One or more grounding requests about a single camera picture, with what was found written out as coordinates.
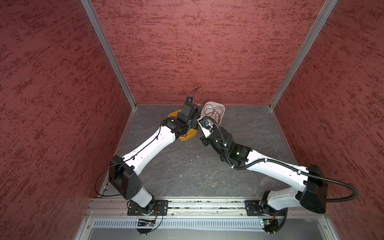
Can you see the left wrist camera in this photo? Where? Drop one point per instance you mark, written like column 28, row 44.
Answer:
column 190, row 109

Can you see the aluminium corner post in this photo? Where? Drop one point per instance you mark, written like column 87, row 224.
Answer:
column 317, row 26
column 97, row 26

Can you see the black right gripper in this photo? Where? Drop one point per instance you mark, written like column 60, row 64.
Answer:
column 205, row 140

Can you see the white plastic tray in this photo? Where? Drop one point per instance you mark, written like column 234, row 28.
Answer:
column 214, row 110

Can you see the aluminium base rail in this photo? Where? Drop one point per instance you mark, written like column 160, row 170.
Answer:
column 177, row 208

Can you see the small circuit board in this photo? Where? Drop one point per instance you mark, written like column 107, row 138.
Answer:
column 270, row 226
column 145, row 226

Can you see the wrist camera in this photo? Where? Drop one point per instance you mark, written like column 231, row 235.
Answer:
column 207, row 125
column 190, row 109

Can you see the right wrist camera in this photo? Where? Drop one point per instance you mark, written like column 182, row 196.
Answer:
column 207, row 125

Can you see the yellow plastic tray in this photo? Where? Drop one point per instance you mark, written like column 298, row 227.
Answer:
column 190, row 134

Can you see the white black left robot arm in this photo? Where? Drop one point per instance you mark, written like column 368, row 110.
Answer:
column 115, row 174

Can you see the right small circuit board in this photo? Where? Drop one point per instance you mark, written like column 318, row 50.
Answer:
column 270, row 226

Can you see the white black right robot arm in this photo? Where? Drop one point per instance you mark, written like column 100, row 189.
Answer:
column 305, row 187

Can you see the aluminium corner post right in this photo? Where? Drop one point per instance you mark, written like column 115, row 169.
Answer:
column 317, row 26

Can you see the left small circuit board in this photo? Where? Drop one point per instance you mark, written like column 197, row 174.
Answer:
column 145, row 226

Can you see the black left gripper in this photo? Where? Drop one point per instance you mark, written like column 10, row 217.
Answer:
column 194, row 122

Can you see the aluminium corner post left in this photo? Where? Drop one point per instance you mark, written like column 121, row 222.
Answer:
column 97, row 26

